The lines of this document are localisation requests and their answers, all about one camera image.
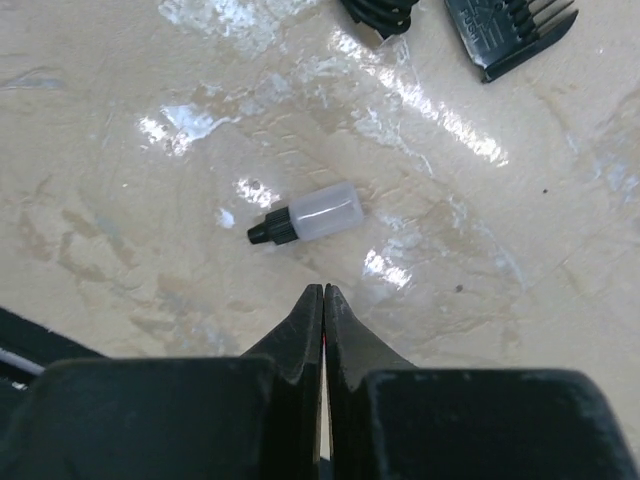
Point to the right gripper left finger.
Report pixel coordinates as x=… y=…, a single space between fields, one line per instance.
x=68 y=412

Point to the small oil bottle black cap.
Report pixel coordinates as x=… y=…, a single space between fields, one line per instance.
x=319 y=214

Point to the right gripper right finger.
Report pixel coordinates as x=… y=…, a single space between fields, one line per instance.
x=390 y=419

